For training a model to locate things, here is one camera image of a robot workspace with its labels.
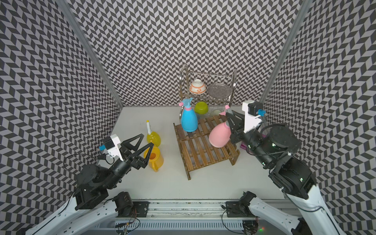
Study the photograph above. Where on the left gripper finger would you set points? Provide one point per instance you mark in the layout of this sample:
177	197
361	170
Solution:
131	145
141	157

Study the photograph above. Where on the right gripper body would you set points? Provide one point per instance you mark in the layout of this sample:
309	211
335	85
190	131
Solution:
252	138

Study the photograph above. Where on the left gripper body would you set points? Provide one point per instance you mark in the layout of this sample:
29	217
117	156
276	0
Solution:
132	162

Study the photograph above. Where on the yellow spray bottle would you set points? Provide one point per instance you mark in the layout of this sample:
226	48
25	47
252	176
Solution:
152	137

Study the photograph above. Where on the pink spray bottle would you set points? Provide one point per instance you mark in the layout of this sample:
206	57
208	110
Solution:
220	135

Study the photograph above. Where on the blue spray bottle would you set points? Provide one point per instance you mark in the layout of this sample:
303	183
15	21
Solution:
188	117

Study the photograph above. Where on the wooden slatted shelf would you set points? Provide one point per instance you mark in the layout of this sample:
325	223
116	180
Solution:
196	150

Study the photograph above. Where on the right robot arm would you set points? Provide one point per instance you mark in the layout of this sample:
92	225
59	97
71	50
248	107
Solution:
276	153

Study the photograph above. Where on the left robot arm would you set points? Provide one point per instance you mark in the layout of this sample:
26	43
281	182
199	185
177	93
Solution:
86	207

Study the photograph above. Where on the yellow watering can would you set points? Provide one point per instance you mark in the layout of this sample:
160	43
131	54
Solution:
156	159

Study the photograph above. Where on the purple box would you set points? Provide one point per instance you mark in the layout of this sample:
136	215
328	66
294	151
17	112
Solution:
243	146

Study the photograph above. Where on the glass plate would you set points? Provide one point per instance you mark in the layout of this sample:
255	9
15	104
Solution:
219	91

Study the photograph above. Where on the metal dish rack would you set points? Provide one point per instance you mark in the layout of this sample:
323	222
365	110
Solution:
187	76

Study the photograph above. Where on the orange patterned bowl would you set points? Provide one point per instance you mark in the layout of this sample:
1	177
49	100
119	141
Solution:
197	87

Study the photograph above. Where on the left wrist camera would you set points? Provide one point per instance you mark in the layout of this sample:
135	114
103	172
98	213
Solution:
111	145

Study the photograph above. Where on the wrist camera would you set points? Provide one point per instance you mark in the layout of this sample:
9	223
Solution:
111	145
253	111

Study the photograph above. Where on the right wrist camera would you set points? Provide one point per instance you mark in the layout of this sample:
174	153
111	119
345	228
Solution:
253	111

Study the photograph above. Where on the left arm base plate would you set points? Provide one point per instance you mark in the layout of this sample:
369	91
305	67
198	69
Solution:
140	209

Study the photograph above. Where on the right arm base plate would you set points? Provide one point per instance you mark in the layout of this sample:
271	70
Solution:
236	210

